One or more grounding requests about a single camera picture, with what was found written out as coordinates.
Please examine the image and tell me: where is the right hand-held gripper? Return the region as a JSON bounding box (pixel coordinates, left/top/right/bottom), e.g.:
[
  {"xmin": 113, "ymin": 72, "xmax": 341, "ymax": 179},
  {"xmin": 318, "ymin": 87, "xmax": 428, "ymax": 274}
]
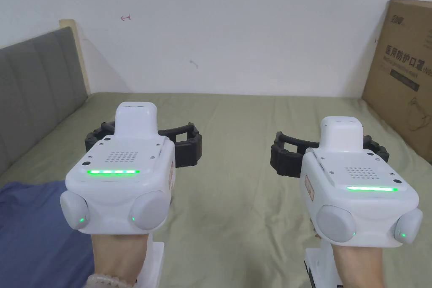
[{"xmin": 270, "ymin": 116, "xmax": 424, "ymax": 288}]

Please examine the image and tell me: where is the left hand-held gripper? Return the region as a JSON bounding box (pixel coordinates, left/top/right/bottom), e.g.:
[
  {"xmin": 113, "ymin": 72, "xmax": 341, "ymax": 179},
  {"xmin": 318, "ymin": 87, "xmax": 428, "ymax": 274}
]
[{"xmin": 60, "ymin": 102, "xmax": 203, "ymax": 288}]

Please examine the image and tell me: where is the person's left hand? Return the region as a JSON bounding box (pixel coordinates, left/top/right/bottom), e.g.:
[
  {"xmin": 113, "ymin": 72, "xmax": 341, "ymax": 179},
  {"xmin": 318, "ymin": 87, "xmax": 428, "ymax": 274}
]
[{"xmin": 90, "ymin": 232, "xmax": 151, "ymax": 279}]

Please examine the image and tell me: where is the person's right hand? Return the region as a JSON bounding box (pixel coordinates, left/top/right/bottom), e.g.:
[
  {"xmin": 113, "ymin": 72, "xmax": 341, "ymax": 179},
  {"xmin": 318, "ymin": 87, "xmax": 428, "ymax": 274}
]
[{"xmin": 312, "ymin": 223, "xmax": 397, "ymax": 288}]

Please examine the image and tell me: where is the bed with pale green sheet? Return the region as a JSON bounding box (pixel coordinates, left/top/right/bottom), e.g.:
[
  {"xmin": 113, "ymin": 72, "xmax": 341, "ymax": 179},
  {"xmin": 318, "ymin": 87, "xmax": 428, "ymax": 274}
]
[{"xmin": 0, "ymin": 91, "xmax": 432, "ymax": 288}]

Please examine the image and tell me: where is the brown cardboard carton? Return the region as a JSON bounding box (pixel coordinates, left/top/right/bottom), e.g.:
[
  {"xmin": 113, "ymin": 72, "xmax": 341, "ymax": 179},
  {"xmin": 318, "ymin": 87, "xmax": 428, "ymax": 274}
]
[{"xmin": 361, "ymin": 0, "xmax": 432, "ymax": 164}]

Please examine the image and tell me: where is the grey padded headboard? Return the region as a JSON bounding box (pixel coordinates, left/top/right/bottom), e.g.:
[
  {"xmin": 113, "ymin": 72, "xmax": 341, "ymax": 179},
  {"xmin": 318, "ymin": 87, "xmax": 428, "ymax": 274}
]
[{"xmin": 0, "ymin": 19, "xmax": 92, "ymax": 176}]

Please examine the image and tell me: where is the dark blue shirt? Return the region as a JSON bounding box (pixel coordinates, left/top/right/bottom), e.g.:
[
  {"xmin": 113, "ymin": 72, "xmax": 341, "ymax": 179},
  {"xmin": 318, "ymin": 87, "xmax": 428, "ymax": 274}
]
[{"xmin": 0, "ymin": 180, "xmax": 96, "ymax": 288}]

